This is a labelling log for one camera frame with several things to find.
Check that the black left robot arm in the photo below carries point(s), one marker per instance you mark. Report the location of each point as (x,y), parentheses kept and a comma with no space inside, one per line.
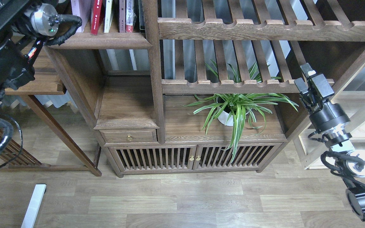
(25,27)

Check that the dark wooden bookshelf cabinet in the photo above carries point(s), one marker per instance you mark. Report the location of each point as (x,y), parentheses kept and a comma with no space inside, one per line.
(132,88)

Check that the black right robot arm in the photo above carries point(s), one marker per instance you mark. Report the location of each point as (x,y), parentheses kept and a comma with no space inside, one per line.
(346,162)

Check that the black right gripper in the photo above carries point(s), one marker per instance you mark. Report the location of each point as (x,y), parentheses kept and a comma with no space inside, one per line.
(314,95)

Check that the white cover book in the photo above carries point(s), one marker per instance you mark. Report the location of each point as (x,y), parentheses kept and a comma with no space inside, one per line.
(82,8)

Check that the red cover book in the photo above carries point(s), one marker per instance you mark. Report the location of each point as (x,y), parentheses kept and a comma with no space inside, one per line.
(96,20)

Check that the slatted wooden rack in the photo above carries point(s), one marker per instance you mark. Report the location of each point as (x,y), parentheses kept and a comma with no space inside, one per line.
(12,153)

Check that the light wooden shelf unit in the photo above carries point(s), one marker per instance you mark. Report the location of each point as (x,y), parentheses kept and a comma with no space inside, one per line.
(360,126)

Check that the spider plant in white pot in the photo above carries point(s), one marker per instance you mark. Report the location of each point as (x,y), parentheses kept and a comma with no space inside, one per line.
(240,108)

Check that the white metal leg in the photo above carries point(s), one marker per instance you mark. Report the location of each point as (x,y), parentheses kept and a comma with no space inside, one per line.
(34,206)

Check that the upright books on shelf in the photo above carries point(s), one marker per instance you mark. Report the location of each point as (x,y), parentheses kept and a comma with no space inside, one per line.
(131,16)

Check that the yellow green cover book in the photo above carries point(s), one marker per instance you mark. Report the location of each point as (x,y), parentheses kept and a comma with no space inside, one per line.
(108,15)

